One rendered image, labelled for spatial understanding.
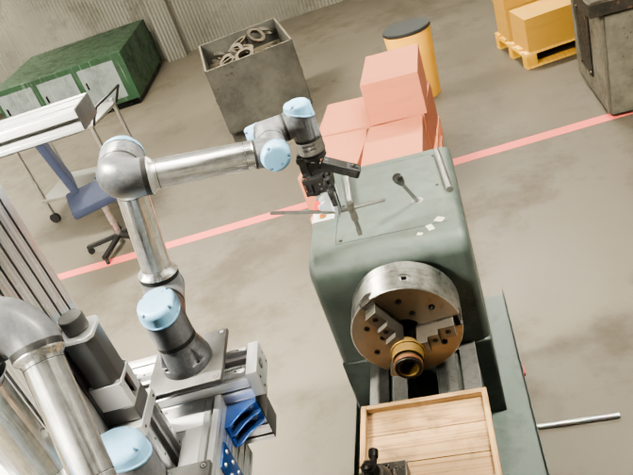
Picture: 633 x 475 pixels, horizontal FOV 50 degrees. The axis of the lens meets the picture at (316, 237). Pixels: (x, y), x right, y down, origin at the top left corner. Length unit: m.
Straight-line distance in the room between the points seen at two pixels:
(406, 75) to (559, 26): 1.99
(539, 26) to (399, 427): 4.69
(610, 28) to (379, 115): 1.58
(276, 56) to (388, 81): 1.90
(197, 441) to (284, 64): 4.84
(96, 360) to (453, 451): 0.93
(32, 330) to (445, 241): 1.15
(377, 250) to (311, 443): 1.46
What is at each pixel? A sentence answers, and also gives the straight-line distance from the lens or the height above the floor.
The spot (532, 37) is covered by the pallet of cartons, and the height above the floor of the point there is 0.26.
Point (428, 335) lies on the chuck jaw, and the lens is 1.87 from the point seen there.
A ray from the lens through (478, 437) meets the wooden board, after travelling 1.90.
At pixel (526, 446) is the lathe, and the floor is 0.54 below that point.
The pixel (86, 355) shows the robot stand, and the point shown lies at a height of 1.48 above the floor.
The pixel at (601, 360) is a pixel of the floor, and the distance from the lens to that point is 3.29.
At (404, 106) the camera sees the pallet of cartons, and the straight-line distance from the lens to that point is 4.73.
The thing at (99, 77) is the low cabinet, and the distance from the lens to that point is 9.05.
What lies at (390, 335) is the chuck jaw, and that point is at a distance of 1.86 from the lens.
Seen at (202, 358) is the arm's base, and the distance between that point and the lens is 1.97.
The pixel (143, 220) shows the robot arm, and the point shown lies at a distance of 1.89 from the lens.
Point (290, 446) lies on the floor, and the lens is 3.28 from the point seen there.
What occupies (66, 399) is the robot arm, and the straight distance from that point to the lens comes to 1.29.
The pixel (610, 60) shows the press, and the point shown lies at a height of 0.43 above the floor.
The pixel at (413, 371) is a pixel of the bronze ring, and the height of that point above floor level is 1.05.
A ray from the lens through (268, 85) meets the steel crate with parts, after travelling 6.39.
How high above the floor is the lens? 2.34
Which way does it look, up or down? 31 degrees down
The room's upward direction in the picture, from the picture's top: 20 degrees counter-clockwise
